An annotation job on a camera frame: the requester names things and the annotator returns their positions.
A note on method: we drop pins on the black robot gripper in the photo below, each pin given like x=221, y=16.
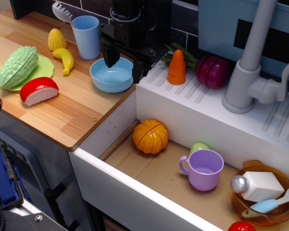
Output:
x=130, y=38

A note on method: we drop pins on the light blue plastic bowl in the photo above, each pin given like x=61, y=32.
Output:
x=116, y=79

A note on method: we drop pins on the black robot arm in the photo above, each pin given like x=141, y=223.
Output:
x=130, y=9

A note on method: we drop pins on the light blue plastic cup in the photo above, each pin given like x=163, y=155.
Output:
x=86, y=33

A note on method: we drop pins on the orange toy carrot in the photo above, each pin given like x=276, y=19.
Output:
x=179, y=60

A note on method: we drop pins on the yellow toy banana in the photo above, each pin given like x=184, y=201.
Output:
x=67, y=59

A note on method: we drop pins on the yellow toy corn cob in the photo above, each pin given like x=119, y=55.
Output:
x=56, y=40

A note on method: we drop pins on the orange toy pumpkin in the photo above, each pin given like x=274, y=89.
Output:
x=150, y=136

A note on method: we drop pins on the light green plastic plate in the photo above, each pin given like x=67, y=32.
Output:
x=44, y=68

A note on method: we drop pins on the white plastic pasta server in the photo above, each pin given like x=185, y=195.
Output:
x=62, y=13

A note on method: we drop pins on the purple toy onion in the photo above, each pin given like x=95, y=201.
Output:
x=213, y=71

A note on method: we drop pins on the red and white toy sushi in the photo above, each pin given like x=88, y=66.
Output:
x=38, y=90

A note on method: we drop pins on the green toy bitter gourd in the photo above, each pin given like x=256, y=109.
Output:
x=18, y=66

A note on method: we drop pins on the white toy sink unit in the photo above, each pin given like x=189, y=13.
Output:
x=149, y=192

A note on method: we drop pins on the light green toy fruit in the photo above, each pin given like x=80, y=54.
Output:
x=199, y=146

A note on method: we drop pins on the grey toy faucet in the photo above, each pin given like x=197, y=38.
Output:
x=246, y=84

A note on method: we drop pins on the purple plastic mug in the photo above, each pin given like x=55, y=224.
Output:
x=203, y=168

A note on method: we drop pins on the light blue backsplash panel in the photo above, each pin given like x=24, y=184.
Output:
x=224, y=27

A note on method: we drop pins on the blue clamp device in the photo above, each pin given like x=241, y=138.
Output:
x=10, y=194

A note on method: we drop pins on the white toy salt shaker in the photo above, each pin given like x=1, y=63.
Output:
x=257, y=186

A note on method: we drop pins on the red toy tomato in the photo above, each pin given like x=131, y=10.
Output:
x=241, y=226

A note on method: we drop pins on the blue handled white spatula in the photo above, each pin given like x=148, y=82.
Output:
x=269, y=205

